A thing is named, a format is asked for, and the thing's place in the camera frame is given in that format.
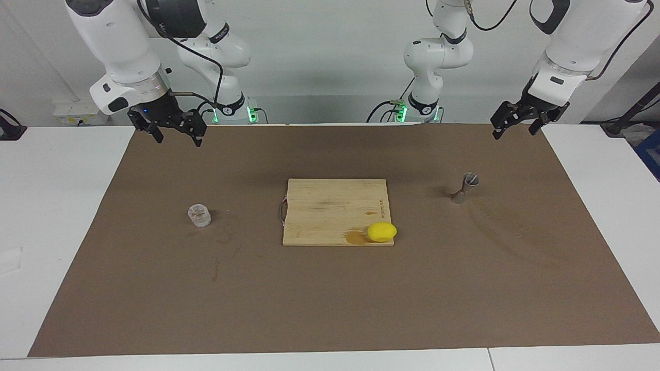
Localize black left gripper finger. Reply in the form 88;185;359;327
528;110;560;137
490;101;527;141

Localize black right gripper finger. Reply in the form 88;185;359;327
127;108;165;144
177;109;208;148

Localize steel jigger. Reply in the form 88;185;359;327
451;173;480;205

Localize clear glass cup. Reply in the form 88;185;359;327
187;204;212;228

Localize white power strip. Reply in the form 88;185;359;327
53;102;110;126

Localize black tripod stand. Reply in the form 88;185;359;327
601;81;660;137

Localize blue patterned object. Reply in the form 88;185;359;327
633;129;660;182

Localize wooden cutting board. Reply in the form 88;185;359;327
280;178;395;247

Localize yellow lemon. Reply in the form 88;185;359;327
367;222;398;243

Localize white tape patch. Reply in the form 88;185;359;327
0;247;24;275

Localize brown table mat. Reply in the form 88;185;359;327
27;123;660;358

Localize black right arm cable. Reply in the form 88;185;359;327
137;0;225;124

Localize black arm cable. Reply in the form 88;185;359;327
425;0;658;83
137;0;225;124

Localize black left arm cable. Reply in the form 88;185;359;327
425;0;658;83

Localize black base power cable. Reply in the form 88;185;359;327
366;77;416;123

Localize black clamp mount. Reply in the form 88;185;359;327
0;108;27;141

